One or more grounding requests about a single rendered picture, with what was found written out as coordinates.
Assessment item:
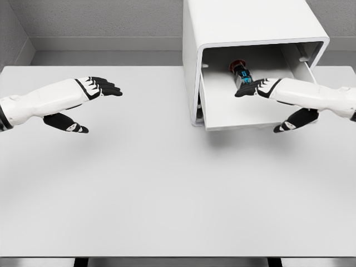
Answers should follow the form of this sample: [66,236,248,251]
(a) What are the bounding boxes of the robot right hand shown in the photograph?
[234,78,329,134]

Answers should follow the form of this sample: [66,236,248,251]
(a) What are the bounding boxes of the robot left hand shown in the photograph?
[27,76,123,134]

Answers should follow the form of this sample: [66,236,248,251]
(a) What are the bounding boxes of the white cabinet drawer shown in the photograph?
[199,44,318,132]

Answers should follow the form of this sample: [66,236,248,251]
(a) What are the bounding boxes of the white tabletop storage cabinet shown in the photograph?
[182,0,330,128]

